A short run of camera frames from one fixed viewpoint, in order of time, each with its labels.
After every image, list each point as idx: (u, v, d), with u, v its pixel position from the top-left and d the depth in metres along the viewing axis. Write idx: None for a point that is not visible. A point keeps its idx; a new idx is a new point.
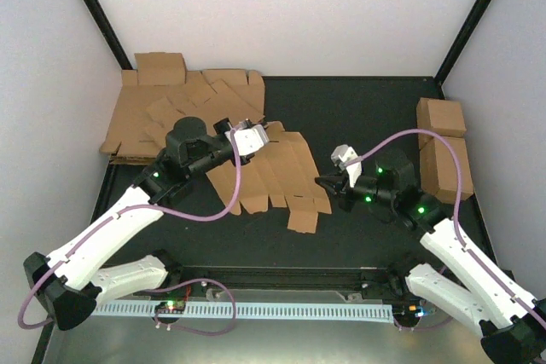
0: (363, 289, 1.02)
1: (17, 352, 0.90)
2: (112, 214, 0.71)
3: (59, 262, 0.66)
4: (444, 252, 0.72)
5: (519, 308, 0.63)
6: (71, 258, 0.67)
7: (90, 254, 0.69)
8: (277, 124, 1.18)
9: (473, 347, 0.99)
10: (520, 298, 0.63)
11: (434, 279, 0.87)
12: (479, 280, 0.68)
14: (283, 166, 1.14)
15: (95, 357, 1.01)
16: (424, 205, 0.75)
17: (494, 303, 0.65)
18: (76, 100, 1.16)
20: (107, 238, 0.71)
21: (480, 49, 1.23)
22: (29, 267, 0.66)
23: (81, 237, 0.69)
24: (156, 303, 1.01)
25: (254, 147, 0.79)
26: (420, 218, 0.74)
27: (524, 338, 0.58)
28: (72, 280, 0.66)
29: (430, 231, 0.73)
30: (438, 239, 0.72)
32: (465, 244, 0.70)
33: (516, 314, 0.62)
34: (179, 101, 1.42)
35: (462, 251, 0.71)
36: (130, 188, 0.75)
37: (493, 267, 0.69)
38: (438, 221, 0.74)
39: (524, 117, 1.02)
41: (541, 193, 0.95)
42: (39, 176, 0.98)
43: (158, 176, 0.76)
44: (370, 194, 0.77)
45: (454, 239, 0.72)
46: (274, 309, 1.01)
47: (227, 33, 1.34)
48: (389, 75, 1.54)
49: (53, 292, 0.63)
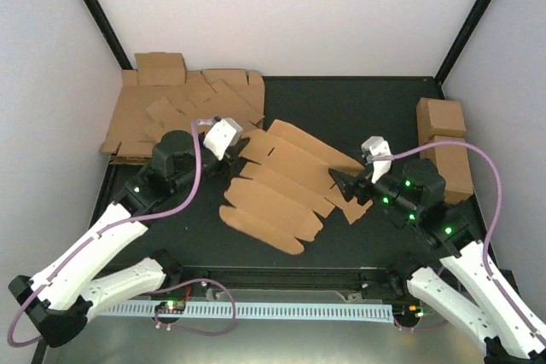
0: (363, 289, 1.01)
1: (17, 352, 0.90)
2: (92, 235, 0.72)
3: (42, 286, 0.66)
4: (467, 277, 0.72)
5: (538, 342, 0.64)
6: (54, 281, 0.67)
7: (72, 275, 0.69)
8: (275, 124, 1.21)
9: (473, 347, 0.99)
10: (540, 333, 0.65)
11: (438, 286, 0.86)
12: (500, 309, 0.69)
14: (281, 163, 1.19)
15: (94, 357, 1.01)
16: (451, 228, 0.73)
17: (513, 334, 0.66)
18: (75, 100, 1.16)
20: (90, 258, 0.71)
21: (480, 49, 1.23)
22: (14, 291, 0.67)
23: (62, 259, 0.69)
24: (156, 303, 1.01)
25: (229, 135, 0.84)
26: (445, 239, 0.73)
27: None
28: (56, 302, 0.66)
29: (456, 256, 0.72)
30: (465, 265, 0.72)
32: (492, 273, 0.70)
33: (535, 349, 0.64)
34: (179, 101, 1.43)
35: (487, 280, 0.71)
36: (111, 205, 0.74)
37: (515, 297, 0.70)
38: (465, 245, 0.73)
39: (524, 117, 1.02)
41: (541, 194, 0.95)
42: (38, 176, 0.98)
43: (139, 190, 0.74)
44: (388, 197, 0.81)
45: (480, 265, 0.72)
46: (275, 309, 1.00)
47: (226, 33, 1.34)
48: (389, 75, 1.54)
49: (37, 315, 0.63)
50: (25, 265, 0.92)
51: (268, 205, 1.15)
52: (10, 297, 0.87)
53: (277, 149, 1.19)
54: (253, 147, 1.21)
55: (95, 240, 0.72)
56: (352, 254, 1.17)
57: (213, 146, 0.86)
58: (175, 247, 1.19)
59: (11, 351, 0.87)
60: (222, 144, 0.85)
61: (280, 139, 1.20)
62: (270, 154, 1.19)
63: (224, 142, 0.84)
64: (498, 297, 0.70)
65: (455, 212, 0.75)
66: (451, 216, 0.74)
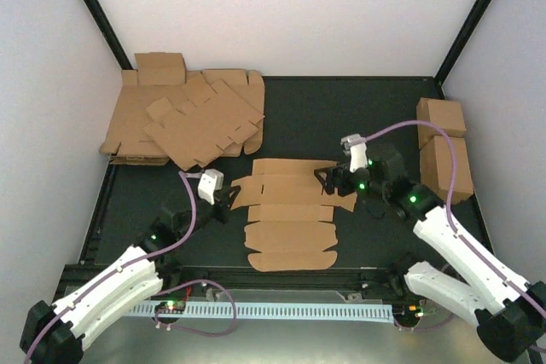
0: (363, 289, 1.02)
1: (17, 352, 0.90)
2: (116, 268, 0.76)
3: (66, 308, 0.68)
4: (438, 239, 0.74)
5: (512, 291, 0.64)
6: (77, 306, 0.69)
7: (94, 302, 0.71)
8: (256, 162, 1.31)
9: (473, 347, 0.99)
10: (512, 281, 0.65)
11: (432, 274, 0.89)
12: (473, 265, 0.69)
14: (277, 193, 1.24)
15: (94, 357, 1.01)
16: (415, 195, 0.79)
17: (487, 287, 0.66)
18: (75, 99, 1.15)
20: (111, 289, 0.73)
21: (480, 49, 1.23)
22: (29, 315, 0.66)
23: (88, 286, 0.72)
24: (156, 303, 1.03)
25: (212, 182, 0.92)
26: (409, 206, 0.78)
27: (514, 317, 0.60)
28: (77, 326, 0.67)
29: (421, 218, 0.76)
30: (432, 228, 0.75)
32: (456, 229, 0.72)
33: (509, 297, 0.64)
34: (179, 101, 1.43)
35: (455, 237, 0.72)
36: (130, 248, 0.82)
37: (485, 251, 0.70)
38: (431, 209, 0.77)
39: (525, 116, 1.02)
41: (541, 193, 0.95)
42: (38, 175, 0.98)
43: (153, 238, 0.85)
44: (363, 181, 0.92)
45: (446, 225, 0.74)
46: (274, 309, 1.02)
47: (226, 32, 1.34)
48: (389, 75, 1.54)
49: (58, 338, 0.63)
50: (23, 266, 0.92)
51: (281, 235, 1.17)
52: (10, 297, 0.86)
53: (267, 184, 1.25)
54: (248, 193, 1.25)
55: (119, 273, 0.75)
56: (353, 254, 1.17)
57: (206, 195, 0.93)
58: None
59: (11, 351, 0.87)
60: (210, 189, 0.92)
61: (264, 174, 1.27)
62: (264, 190, 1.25)
63: (211, 187, 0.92)
64: (467, 252, 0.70)
65: (421, 183, 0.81)
66: (418, 187, 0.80)
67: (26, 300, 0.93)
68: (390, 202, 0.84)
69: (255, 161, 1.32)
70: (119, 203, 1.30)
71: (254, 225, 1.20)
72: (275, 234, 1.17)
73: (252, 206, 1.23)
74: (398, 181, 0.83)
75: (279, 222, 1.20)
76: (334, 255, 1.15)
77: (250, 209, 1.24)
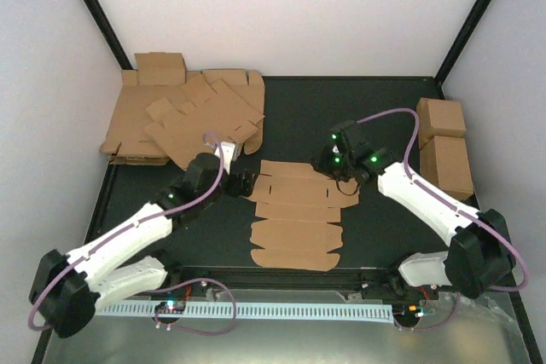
0: (363, 289, 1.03)
1: (16, 353, 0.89)
2: (132, 222, 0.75)
3: (81, 258, 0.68)
4: (397, 188, 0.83)
5: (464, 218, 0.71)
6: (91, 257, 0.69)
7: (107, 256, 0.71)
8: (264, 162, 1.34)
9: (473, 346, 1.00)
10: (463, 210, 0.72)
11: (413, 257, 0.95)
12: (430, 204, 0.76)
14: (282, 195, 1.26)
15: (95, 357, 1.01)
16: (377, 157, 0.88)
17: (443, 221, 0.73)
18: (75, 97, 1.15)
20: (123, 246, 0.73)
21: (480, 49, 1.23)
22: (43, 265, 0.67)
23: (102, 239, 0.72)
24: (156, 303, 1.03)
25: (229, 150, 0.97)
26: (371, 166, 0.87)
27: (465, 241, 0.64)
28: (91, 277, 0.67)
29: (381, 174, 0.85)
30: (391, 179, 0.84)
32: (411, 174, 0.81)
33: (461, 224, 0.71)
34: (179, 101, 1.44)
35: (410, 183, 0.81)
36: (147, 204, 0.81)
37: (438, 190, 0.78)
38: (390, 164, 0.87)
39: (525, 114, 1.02)
41: (541, 191, 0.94)
42: (37, 175, 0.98)
43: (171, 197, 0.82)
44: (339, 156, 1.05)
45: (403, 175, 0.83)
46: (274, 309, 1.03)
47: (227, 32, 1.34)
48: (390, 75, 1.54)
49: (72, 286, 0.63)
50: (23, 266, 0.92)
51: (285, 235, 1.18)
52: (10, 297, 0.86)
53: (274, 185, 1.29)
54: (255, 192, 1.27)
55: (135, 228, 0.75)
56: (353, 255, 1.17)
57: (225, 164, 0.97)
58: (173, 247, 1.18)
59: (11, 351, 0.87)
60: (229, 158, 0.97)
61: (273, 176, 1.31)
62: (271, 191, 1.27)
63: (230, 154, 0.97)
64: (422, 193, 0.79)
65: (383, 147, 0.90)
66: (380, 150, 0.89)
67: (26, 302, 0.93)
68: (356, 167, 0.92)
69: (263, 161, 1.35)
70: (119, 203, 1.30)
71: (260, 222, 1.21)
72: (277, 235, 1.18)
73: (258, 204, 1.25)
74: (363, 148, 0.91)
75: (284, 224, 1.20)
76: (339, 238, 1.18)
77: (257, 206, 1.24)
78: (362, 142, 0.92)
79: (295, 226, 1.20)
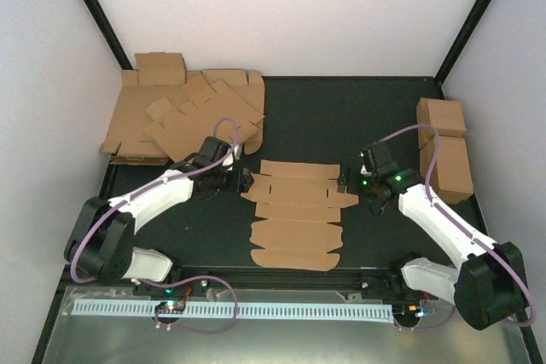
0: (363, 289, 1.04)
1: (17, 352, 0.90)
2: (162, 179, 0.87)
3: (124, 201, 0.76)
4: (417, 209, 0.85)
5: (478, 248, 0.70)
6: (132, 201, 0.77)
7: (143, 203, 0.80)
8: (264, 162, 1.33)
9: (472, 345, 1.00)
10: (479, 239, 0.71)
11: (419, 265, 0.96)
12: (447, 228, 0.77)
14: (281, 195, 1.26)
15: (95, 357, 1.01)
16: (401, 176, 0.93)
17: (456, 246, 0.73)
18: (74, 97, 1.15)
20: (155, 197, 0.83)
21: (480, 49, 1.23)
22: (85, 210, 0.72)
23: (138, 189, 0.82)
24: (156, 303, 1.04)
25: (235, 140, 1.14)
26: (394, 183, 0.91)
27: (476, 268, 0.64)
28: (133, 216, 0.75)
29: (403, 193, 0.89)
30: (412, 199, 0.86)
32: (431, 197, 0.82)
33: (474, 253, 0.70)
34: (179, 101, 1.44)
35: (431, 205, 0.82)
36: (168, 170, 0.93)
37: (459, 218, 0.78)
38: (413, 185, 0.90)
39: (525, 115, 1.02)
41: (541, 191, 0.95)
42: (37, 174, 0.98)
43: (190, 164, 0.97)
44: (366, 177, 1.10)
45: (425, 197, 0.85)
46: (274, 309, 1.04)
47: (227, 32, 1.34)
48: (390, 75, 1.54)
49: (118, 222, 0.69)
50: (23, 266, 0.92)
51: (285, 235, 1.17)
52: (10, 297, 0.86)
53: (274, 185, 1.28)
54: (254, 191, 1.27)
55: (165, 183, 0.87)
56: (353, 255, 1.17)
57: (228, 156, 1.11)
58: (173, 247, 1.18)
59: (11, 351, 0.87)
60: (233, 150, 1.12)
61: (272, 176, 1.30)
62: (270, 191, 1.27)
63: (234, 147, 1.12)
64: (441, 216, 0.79)
65: (409, 169, 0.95)
66: (405, 170, 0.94)
67: (26, 302, 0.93)
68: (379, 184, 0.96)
69: (263, 161, 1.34)
70: None
71: (259, 222, 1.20)
72: (276, 234, 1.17)
73: (258, 204, 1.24)
74: (388, 168, 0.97)
75: (284, 223, 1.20)
76: (339, 238, 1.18)
77: (257, 205, 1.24)
78: (387, 162, 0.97)
79: (294, 225, 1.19)
